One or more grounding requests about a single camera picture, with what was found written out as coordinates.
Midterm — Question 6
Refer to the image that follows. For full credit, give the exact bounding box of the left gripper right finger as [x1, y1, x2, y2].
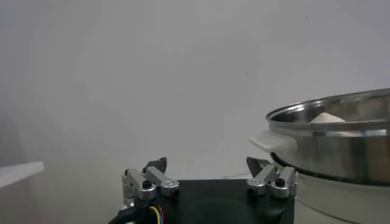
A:
[246, 156, 299, 200]

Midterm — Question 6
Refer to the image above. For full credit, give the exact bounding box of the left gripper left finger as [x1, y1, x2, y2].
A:
[121, 156, 181, 208]

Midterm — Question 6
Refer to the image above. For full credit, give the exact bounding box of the white steamed baozi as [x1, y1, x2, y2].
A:
[310, 112, 347, 124]

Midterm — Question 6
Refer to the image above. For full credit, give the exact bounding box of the steel steamer pot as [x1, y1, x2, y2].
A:
[248, 130, 390, 224]

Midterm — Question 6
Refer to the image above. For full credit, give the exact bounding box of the white folding side table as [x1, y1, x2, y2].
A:
[0, 161, 46, 189]

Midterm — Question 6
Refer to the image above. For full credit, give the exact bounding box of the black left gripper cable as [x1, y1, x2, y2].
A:
[108, 205, 165, 224]

